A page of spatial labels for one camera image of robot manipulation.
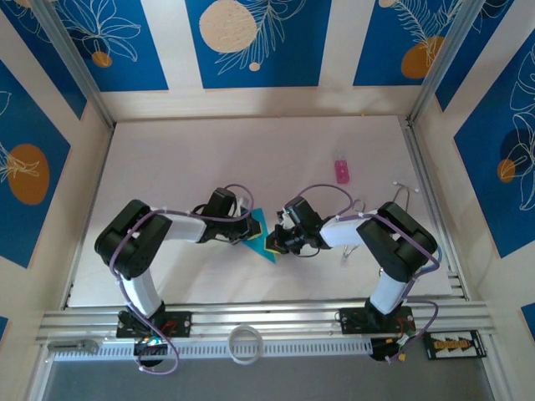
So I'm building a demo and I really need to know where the white slotted cable duct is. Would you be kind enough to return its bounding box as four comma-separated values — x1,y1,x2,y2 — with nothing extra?
52,338,373,363

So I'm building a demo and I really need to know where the aluminium frame post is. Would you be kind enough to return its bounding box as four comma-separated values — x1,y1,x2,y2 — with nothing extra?
407,0,486,124
31,0,116,129

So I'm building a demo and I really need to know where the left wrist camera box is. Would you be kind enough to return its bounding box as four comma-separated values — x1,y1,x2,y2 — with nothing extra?
233,198,255,219

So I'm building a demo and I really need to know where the black yellow connector board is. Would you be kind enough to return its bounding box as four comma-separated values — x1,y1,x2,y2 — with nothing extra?
422,329,488,360

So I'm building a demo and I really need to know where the aluminium mounting rail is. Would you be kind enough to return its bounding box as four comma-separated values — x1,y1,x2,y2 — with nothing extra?
35,298,497,347

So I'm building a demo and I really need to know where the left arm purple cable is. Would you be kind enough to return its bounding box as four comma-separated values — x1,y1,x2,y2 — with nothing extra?
109,183,255,376

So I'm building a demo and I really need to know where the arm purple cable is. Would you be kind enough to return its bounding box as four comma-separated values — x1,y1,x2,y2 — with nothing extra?
109,183,255,376
294,184,442,364

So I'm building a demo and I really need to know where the black wiring connector cluster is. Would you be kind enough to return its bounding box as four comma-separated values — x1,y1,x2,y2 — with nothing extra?
132,336,171,368
369,333,410,364

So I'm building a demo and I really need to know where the white tape ring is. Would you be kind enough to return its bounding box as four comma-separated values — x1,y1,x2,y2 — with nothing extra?
227,325,265,365

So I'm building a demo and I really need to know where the aluminium side rail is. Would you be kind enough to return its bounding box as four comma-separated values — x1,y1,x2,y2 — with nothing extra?
399,116,468,300

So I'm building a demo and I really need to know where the pink plastic bottle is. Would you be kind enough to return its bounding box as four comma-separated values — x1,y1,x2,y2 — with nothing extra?
334,149,350,184

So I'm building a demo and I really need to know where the metal latch bracket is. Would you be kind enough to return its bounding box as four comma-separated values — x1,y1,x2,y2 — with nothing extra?
47,338,100,353

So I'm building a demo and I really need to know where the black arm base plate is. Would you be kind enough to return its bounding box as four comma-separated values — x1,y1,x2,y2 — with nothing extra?
339,307,417,335
115,311,192,339

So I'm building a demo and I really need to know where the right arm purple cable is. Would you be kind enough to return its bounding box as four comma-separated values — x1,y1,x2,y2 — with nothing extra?
294,184,442,364

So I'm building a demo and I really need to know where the blue square paper sheet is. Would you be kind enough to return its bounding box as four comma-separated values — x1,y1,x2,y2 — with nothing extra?
240,207,279,265

